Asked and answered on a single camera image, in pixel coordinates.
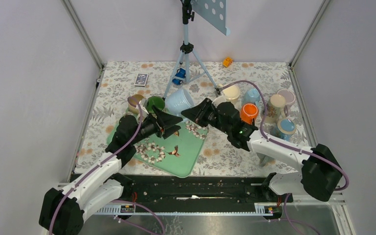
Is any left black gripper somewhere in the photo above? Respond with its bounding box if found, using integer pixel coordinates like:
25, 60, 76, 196
130, 105, 183, 145

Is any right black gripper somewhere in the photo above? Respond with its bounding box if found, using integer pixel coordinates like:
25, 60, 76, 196
181, 97, 231, 135

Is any cream mug green inside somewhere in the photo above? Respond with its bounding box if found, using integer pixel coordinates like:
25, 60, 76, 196
146, 96, 165, 113

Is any light blue ribbed mug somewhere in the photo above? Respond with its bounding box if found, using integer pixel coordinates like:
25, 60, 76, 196
165, 88, 194, 117

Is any beige mug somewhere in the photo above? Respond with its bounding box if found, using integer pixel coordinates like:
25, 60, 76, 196
128, 94, 146, 115

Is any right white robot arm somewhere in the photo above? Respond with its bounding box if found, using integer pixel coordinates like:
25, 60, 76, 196
181, 98, 346, 202

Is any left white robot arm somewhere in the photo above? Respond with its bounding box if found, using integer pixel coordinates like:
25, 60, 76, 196
38, 107, 183, 235

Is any cream ribbed mug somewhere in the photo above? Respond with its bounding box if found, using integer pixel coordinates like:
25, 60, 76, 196
217, 84, 241, 105

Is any orange mug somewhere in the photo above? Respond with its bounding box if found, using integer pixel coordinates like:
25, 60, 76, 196
240, 103, 259, 124

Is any light blue faceted mug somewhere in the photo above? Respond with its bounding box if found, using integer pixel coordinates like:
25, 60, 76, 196
241, 88, 261, 107

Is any seahorse pattern mug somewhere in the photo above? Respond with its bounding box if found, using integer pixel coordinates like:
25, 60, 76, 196
261, 94, 287, 124

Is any grey blue mug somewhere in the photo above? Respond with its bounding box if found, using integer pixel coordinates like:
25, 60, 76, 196
257, 153, 276, 167

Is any blue butterfly mug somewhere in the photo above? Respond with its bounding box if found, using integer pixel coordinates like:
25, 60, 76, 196
270, 118, 297, 141

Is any lilac mug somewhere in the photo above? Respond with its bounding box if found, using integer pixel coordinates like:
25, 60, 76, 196
277, 89, 296, 106

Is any green floral tray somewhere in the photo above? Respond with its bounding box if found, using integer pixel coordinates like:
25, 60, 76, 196
106, 110, 211, 178

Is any blue toy car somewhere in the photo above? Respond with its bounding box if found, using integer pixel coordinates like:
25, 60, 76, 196
172, 68, 186, 85

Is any blue tripod stand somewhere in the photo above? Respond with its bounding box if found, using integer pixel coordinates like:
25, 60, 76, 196
162, 0, 221, 100

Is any playing card deck box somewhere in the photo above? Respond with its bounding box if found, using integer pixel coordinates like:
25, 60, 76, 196
134, 73, 149, 87

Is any orange toy block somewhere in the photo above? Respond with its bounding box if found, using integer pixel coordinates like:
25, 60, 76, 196
222, 57, 234, 68

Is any floral tablecloth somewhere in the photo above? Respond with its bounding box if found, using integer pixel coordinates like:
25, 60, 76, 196
74, 61, 317, 178

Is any perforated blue calibration plate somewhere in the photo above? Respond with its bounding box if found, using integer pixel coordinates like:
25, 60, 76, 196
191, 0, 231, 36

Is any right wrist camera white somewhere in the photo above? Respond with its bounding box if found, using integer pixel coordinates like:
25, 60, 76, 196
212, 96, 227, 108

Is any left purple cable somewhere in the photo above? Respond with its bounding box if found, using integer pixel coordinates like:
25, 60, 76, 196
47, 95, 144, 235

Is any purple cable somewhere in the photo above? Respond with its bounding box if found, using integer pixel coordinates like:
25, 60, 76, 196
47, 95, 144, 235
216, 79, 350, 192

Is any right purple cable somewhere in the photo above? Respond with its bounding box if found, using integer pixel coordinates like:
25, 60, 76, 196
216, 79, 350, 192

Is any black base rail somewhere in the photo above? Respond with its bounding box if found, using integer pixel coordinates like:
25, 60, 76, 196
70, 174, 294, 214

